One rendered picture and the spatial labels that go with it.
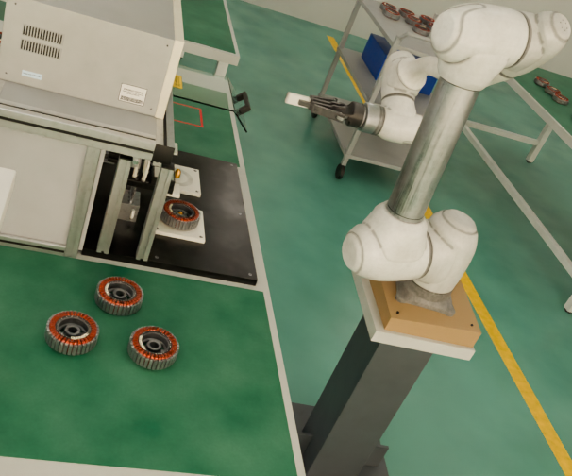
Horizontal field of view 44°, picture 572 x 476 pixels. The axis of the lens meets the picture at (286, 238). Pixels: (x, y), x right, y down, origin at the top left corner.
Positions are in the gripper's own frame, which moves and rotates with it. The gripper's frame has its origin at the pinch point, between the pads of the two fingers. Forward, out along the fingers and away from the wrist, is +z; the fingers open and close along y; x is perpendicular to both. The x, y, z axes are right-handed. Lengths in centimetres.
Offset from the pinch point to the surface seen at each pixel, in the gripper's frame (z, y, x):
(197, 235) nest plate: 21.6, -25.6, -36.3
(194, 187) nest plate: 21.7, 0.4, -36.1
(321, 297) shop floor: -61, 61, -116
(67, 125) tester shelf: 60, -43, -3
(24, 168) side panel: 68, -41, -17
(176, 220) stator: 28, -24, -33
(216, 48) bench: 7, 140, -39
